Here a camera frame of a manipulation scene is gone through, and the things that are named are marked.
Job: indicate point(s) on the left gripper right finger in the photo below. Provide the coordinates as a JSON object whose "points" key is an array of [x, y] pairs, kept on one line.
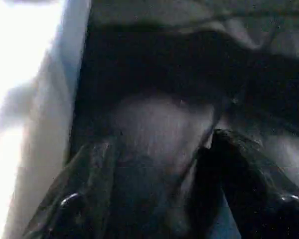
{"points": [[259, 194]]}

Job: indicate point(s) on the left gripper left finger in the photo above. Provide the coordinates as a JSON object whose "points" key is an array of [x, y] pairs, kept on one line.
{"points": [[77, 194]]}

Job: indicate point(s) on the white plastic table top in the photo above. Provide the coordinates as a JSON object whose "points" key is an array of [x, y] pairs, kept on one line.
{"points": [[15, 99]]}

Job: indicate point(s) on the black shiny mat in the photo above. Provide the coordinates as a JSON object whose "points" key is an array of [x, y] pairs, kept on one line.
{"points": [[164, 74]]}

